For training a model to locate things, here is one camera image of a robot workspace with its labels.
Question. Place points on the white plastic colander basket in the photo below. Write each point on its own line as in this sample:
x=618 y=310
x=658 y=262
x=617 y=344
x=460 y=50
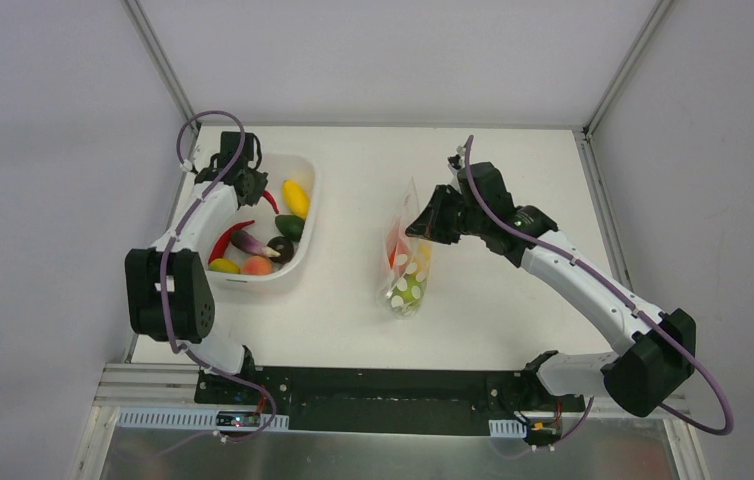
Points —
x=210 y=208

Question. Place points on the long yellow toy squash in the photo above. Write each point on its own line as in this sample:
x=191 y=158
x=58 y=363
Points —
x=296 y=199

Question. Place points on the dark toy mangosteen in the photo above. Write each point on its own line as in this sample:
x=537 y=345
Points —
x=284 y=249

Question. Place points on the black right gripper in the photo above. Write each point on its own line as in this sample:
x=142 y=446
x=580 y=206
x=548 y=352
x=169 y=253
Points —
x=447 y=215

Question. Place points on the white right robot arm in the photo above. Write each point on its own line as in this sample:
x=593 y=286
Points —
x=643 y=365

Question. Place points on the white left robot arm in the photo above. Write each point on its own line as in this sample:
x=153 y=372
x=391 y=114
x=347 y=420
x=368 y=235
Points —
x=169 y=296

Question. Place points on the toy peach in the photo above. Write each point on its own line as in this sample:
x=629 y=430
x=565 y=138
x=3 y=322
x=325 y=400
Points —
x=257 y=266

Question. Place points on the red toy chili pepper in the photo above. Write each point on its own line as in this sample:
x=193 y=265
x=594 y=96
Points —
x=223 y=241

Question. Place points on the clear polka dot zip bag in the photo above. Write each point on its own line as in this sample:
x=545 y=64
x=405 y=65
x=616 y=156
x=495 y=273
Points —
x=405 y=209

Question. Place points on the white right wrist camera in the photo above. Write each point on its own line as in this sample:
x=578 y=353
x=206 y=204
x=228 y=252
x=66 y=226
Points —
x=459 y=162

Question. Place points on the yellow toy lemon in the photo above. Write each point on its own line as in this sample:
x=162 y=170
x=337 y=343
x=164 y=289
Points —
x=223 y=265

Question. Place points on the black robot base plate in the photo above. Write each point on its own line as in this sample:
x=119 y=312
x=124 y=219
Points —
x=424 y=402

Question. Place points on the dark green toy avocado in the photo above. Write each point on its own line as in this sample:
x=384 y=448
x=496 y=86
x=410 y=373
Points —
x=290 y=226

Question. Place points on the orange toy carrot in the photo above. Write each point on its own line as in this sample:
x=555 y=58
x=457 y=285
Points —
x=396 y=248

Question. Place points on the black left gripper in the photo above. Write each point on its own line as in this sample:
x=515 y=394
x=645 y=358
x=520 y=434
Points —
x=252 y=185

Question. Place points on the yellow toy pepper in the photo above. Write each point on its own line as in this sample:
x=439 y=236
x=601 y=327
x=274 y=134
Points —
x=423 y=261

